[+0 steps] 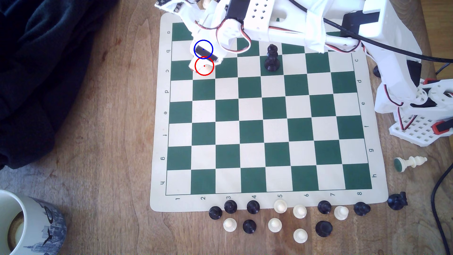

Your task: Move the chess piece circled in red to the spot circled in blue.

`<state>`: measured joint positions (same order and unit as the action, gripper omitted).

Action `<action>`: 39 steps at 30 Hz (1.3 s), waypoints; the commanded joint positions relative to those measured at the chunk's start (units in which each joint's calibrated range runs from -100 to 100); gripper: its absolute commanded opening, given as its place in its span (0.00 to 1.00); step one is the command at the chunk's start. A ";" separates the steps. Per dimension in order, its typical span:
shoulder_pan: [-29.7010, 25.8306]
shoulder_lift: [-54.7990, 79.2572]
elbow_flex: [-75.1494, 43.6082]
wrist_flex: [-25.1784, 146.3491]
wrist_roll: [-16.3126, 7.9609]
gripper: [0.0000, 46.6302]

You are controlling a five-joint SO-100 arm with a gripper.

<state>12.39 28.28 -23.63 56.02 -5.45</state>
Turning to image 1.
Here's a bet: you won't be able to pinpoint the white printed gripper body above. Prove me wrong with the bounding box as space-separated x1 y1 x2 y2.
203 0 250 54

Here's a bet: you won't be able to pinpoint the tall black chess piece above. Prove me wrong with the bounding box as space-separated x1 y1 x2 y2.
264 44 281 72

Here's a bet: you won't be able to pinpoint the green and cream chess mat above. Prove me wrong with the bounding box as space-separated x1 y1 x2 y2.
150 12 389 213

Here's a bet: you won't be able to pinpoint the wide black chess piece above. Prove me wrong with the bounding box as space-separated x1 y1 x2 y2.
315 221 333 237

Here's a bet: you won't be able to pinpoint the white chess piece green base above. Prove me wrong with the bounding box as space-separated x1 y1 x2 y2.
394 156 428 173

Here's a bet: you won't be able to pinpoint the black chess knight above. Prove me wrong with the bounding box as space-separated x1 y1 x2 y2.
387 191 408 210

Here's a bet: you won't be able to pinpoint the white tape wrap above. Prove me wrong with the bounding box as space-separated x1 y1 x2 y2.
305 10 330 54

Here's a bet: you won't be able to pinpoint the dark navy fabric garment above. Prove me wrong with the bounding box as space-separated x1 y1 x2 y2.
0 0 119 170

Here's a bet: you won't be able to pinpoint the white perforated device red clips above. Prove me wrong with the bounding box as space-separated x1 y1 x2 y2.
389 79 453 147

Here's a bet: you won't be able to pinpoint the white mug skyline print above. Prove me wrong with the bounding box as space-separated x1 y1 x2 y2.
0 189 67 255

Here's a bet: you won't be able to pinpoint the red white black servo wire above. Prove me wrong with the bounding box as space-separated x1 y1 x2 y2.
196 18 252 55
384 81 420 132
325 38 366 54

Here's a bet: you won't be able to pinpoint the thick black cable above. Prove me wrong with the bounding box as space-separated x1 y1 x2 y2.
288 0 453 64

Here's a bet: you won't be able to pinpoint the thin black cable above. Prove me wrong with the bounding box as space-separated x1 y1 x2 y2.
435 62 453 77

